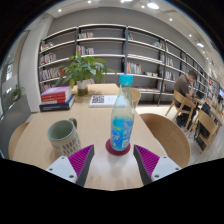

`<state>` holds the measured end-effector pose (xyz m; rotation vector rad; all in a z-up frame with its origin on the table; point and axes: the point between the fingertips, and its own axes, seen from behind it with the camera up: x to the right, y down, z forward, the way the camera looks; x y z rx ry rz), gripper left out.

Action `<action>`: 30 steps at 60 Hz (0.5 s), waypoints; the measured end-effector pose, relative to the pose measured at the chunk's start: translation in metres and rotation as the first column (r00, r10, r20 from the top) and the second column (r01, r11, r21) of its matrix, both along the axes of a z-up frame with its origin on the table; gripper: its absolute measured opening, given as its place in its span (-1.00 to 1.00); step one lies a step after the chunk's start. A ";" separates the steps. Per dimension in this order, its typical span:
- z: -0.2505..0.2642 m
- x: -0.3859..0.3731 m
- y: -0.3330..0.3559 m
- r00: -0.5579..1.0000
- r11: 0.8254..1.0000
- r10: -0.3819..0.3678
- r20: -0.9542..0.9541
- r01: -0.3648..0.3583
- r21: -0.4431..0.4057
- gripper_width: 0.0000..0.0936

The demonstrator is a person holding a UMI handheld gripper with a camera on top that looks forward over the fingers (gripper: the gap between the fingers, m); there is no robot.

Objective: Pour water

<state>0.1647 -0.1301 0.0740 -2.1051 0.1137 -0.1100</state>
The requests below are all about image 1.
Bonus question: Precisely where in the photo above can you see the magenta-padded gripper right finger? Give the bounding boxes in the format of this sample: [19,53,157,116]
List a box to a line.
[133,144,183,186]

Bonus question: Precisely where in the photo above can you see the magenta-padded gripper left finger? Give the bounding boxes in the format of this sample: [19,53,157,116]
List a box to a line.
[45,144,95,188]

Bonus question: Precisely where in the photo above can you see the clear blue-capped water bottle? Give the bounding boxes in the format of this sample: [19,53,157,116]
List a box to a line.
[109,74,136,153]

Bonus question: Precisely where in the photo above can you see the light wooden chair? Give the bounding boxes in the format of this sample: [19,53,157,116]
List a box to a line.
[130,87,142,110]
[139,112,192,169]
[8,121,31,161]

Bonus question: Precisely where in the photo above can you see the green ceramic mug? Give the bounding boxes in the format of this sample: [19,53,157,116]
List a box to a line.
[46,117,82,158]

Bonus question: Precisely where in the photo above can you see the flat round red coaster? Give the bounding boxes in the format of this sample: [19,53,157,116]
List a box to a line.
[105,138,132,157]

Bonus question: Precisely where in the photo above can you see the dark blue thick book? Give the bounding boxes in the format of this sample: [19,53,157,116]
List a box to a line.
[38,94,76,113]

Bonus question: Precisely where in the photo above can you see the red hardcover book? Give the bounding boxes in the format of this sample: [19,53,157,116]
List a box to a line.
[40,94,74,105]
[40,90,73,101]

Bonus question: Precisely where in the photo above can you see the purple-covered book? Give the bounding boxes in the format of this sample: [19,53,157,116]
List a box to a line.
[40,85,72,98]

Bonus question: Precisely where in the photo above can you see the person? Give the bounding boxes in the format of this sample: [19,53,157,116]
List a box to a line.
[173,69,200,128]

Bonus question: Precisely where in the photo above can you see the small leafy background plant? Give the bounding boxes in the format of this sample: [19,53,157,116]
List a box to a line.
[10,84,25,101]

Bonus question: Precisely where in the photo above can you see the green potted plant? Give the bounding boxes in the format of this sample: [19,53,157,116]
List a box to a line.
[54,53,116,97]

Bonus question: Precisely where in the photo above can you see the grey shelf unit with books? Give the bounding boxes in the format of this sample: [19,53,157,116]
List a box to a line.
[37,23,218,106]

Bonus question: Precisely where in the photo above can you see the round ceiling lights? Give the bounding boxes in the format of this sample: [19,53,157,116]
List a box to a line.
[56,0,206,50]

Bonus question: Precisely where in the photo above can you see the wooden frame chair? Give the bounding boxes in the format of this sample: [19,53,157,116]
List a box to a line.
[189,107,221,155]
[164,89,198,130]

